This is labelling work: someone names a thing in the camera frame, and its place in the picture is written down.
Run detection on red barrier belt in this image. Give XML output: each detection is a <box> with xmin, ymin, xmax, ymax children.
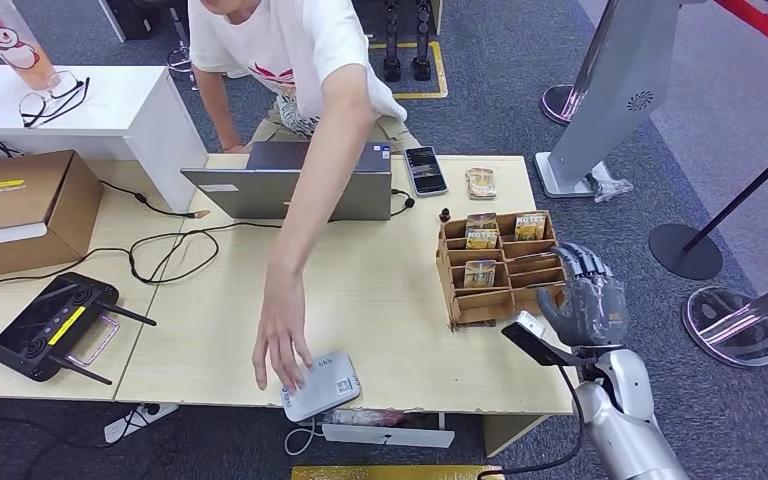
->
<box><xmin>715</xmin><ymin>0</ymin><xmax>768</xmax><ymax>64</ymax></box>

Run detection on person's left hand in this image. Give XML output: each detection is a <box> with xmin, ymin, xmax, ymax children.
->
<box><xmin>252</xmin><ymin>268</ymin><xmax>315</xmax><ymax>392</ymax></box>

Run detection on silver kiosk stand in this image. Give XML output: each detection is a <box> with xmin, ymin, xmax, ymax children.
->
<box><xmin>534</xmin><ymin>0</ymin><xmax>683</xmax><ymax>200</ymax></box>

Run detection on pink snowman drink cup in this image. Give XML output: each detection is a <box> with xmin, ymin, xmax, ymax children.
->
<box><xmin>0</xmin><ymin>0</ymin><xmax>61</xmax><ymax>91</ymax></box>

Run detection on brown cardboard box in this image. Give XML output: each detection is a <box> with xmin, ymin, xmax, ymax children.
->
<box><xmin>0</xmin><ymin>149</ymin><xmax>104</xmax><ymax>280</ymax></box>

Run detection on grey laptop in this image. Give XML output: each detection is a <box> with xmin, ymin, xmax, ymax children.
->
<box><xmin>180</xmin><ymin>140</ymin><xmax>395</xmax><ymax>222</ymax></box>

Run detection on long black looped cable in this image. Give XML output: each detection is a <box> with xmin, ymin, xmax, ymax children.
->
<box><xmin>0</xmin><ymin>218</ymin><xmax>286</xmax><ymax>287</ymax></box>

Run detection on shiny yellow floor tape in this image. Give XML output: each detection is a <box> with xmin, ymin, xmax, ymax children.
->
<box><xmin>291</xmin><ymin>464</ymin><xmax>506</xmax><ymax>480</ymax></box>

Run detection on yellow floor tape square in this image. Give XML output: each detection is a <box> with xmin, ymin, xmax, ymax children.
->
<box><xmin>367</xmin><ymin>40</ymin><xmax>450</xmax><ymax>101</ymax></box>

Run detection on black controller with antennas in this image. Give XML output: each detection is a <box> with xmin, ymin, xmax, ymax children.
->
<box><xmin>0</xmin><ymin>272</ymin><xmax>158</xmax><ymax>388</ymax></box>

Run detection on black cable with brown plug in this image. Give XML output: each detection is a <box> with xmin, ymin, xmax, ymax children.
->
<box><xmin>99</xmin><ymin>180</ymin><xmax>212</xmax><ymax>220</ymax></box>

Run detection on chrome stool base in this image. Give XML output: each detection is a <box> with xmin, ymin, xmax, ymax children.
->
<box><xmin>166</xmin><ymin>7</ymin><xmax>198</xmax><ymax>91</ymax></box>

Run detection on pink wrapped package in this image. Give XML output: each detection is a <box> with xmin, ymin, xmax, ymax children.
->
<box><xmin>324</xmin><ymin>408</ymin><xmax>442</xmax><ymax>429</ymax></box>

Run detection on white cable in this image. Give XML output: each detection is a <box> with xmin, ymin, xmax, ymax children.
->
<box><xmin>283</xmin><ymin>423</ymin><xmax>326</xmax><ymax>457</ymax></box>

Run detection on long white power strip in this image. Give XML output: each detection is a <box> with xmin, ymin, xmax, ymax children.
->
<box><xmin>320</xmin><ymin>423</ymin><xmax>456</xmax><ymax>450</ymax></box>

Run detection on person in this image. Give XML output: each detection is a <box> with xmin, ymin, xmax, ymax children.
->
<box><xmin>188</xmin><ymin>0</ymin><xmax>418</xmax><ymax>392</ymax></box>

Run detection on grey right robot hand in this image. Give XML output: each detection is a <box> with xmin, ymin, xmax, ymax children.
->
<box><xmin>536</xmin><ymin>241</ymin><xmax>630</xmax><ymax>349</ymax></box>

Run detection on chrome stanchion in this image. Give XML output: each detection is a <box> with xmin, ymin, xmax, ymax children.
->
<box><xmin>682</xmin><ymin>270</ymin><xmax>768</xmax><ymax>369</ymax></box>
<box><xmin>540</xmin><ymin>0</ymin><xmax>624</xmax><ymax>127</ymax></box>

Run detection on stack of hotel cards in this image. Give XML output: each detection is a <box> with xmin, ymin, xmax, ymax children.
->
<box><xmin>466</xmin><ymin>167</ymin><xmax>498</xmax><ymax>201</ymax></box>

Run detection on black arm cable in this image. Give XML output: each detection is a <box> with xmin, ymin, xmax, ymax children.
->
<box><xmin>476</xmin><ymin>364</ymin><xmax>587</xmax><ymax>480</ymax></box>

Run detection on clear plastic wrap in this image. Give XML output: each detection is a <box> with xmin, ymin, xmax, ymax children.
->
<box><xmin>585</xmin><ymin>173</ymin><xmax>634</xmax><ymax>203</ymax></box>

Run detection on wooden desk leg panel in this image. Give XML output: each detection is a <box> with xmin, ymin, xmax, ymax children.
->
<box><xmin>483</xmin><ymin>413</ymin><xmax>551</xmax><ymax>458</ymax></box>

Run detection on black-framed glasses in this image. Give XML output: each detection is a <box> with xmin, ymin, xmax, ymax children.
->
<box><xmin>18</xmin><ymin>69</ymin><xmax>91</xmax><ymax>129</ymax></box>

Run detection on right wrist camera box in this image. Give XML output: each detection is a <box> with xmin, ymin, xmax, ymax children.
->
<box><xmin>501</xmin><ymin>311</ymin><xmax>584</xmax><ymax>368</ymax></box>

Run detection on black smartphone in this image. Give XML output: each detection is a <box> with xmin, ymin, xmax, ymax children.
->
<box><xmin>403</xmin><ymin>145</ymin><xmax>450</xmax><ymax>199</ymax></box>

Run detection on clear purple-edged sleeve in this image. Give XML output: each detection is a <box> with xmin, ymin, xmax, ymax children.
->
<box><xmin>65</xmin><ymin>314</ymin><xmax>121</xmax><ymax>370</ymax></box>

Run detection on white cabinet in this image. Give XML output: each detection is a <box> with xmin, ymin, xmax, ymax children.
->
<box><xmin>0</xmin><ymin>64</ymin><xmax>208</xmax><ymax>215</ymax></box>

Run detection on black stanchion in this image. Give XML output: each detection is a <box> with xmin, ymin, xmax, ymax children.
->
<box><xmin>648</xmin><ymin>129</ymin><xmax>768</xmax><ymax>281</ymax></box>

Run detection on black laptop charger cable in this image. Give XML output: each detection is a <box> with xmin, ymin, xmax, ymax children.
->
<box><xmin>390</xmin><ymin>188</ymin><xmax>417</xmax><ymax>218</ymax></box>

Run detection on wooden card organiser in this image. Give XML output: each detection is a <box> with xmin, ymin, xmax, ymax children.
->
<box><xmin>435</xmin><ymin>210</ymin><xmax>569</xmax><ymax>329</ymax></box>

